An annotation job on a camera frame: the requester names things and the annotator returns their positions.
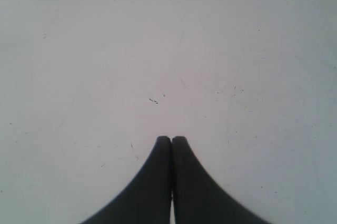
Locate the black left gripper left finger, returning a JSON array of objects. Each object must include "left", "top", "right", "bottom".
[{"left": 83, "top": 136, "right": 172, "bottom": 223}]

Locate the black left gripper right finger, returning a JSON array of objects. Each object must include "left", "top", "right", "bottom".
[{"left": 172, "top": 136, "right": 267, "bottom": 223}]

